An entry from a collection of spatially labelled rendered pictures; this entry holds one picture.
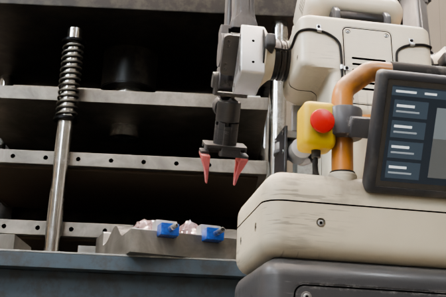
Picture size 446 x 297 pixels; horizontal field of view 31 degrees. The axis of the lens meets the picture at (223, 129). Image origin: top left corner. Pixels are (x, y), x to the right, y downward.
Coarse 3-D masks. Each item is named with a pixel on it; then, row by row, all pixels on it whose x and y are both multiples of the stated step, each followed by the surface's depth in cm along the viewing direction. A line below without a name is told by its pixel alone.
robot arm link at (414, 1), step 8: (400, 0) 215; (408, 0) 212; (416, 0) 209; (424, 0) 213; (408, 8) 209; (416, 8) 206; (424, 8) 208; (408, 16) 206; (416, 16) 202; (424, 16) 205; (400, 24) 221; (408, 24) 203; (416, 24) 199; (424, 24) 201
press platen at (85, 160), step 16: (0, 160) 285; (16, 160) 285; (32, 160) 285; (48, 160) 285; (80, 160) 285; (96, 160) 285; (112, 160) 289; (128, 160) 286; (144, 160) 287; (160, 160) 286; (176, 160) 286; (192, 160) 286; (224, 160) 286; (256, 160) 286
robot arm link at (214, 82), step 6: (216, 72) 192; (216, 78) 192; (216, 84) 192; (216, 90) 192; (222, 96) 198; (228, 96) 193; (234, 96) 193; (240, 96) 193; (246, 96) 193; (216, 102) 198; (216, 108) 199
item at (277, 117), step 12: (276, 24) 296; (276, 36) 294; (0, 84) 360; (12, 84) 360; (276, 84) 288; (264, 96) 359; (276, 96) 287; (276, 108) 285; (276, 120) 284; (264, 132) 354; (276, 132) 282; (0, 144) 350; (264, 144) 352; (264, 156) 350
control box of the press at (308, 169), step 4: (296, 164) 294; (308, 164) 293; (296, 168) 294; (300, 168) 292; (304, 168) 292; (308, 168) 292; (312, 168) 292; (296, 172) 293; (300, 172) 292; (304, 172) 292; (308, 172) 292; (312, 172) 292
